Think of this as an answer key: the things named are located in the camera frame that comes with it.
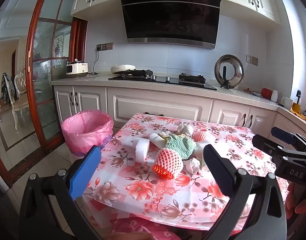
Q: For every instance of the black range hood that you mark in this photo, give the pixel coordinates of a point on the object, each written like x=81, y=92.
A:
x=170, y=15

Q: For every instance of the small white labelled bottle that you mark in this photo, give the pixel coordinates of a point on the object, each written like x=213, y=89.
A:
x=156, y=139

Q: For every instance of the white ceramic bottle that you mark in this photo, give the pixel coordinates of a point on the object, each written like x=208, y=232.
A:
x=274, y=97

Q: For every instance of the pink lined trash bin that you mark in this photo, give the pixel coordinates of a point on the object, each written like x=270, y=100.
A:
x=85, y=132

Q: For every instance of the dark patterned cloth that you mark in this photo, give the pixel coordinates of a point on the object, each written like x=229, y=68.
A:
x=6, y=87

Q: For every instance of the white lower kitchen cabinet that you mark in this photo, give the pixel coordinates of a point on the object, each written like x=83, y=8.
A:
x=158, y=105

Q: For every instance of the black gas stove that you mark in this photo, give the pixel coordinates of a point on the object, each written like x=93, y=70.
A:
x=163, y=81

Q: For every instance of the white rice cooker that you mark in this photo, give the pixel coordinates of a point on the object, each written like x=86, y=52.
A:
x=76, y=69

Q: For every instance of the triple wall socket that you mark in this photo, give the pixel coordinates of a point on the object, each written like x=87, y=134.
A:
x=105, y=46

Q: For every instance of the white tissue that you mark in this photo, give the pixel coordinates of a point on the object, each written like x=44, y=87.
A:
x=186, y=129
x=193, y=166

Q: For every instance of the white cup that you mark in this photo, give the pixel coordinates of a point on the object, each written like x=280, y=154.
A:
x=288, y=103

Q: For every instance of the pink floral tablecloth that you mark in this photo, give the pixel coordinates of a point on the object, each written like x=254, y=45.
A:
x=143, y=187

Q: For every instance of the white paper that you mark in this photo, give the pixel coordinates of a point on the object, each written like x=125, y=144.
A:
x=199, y=153

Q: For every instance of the white foam block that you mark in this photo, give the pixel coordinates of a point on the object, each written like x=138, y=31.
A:
x=140, y=151

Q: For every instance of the small red foam fruit net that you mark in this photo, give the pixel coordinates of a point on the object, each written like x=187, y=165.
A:
x=200, y=136

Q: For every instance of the oil bottle with black cap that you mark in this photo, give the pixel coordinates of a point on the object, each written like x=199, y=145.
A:
x=296, y=105

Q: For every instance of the double wall socket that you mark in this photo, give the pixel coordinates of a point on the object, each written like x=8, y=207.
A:
x=251, y=60

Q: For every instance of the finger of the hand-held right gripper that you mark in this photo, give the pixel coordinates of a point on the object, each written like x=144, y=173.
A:
x=268, y=145
x=283, y=134

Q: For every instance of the person's right hand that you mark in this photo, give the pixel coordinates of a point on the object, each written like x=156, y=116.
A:
x=290, y=201

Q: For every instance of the white carved dining chair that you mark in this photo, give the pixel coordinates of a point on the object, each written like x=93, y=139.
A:
x=19, y=87

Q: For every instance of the large red foam fruit net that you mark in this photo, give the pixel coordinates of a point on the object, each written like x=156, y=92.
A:
x=166, y=162

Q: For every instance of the black lid stand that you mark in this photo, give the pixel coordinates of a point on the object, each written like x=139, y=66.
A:
x=225, y=80

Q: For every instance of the steel pot lid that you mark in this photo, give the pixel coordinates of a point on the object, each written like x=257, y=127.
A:
x=234, y=70

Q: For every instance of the green foam fruit net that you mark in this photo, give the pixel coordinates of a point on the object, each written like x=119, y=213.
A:
x=180, y=146

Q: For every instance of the wooden glass sliding door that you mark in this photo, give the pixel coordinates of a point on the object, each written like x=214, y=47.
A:
x=30, y=55

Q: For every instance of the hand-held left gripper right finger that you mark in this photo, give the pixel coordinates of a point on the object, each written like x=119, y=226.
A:
x=218, y=166

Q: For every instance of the white flat pan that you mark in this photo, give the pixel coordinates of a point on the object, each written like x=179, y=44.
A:
x=121, y=69

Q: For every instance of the red wooden door post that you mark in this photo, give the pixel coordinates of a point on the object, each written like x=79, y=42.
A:
x=79, y=40

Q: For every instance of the red bowl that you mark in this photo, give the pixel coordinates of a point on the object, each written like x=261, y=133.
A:
x=266, y=93

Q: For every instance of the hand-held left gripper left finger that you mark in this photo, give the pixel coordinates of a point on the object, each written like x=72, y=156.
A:
x=85, y=172

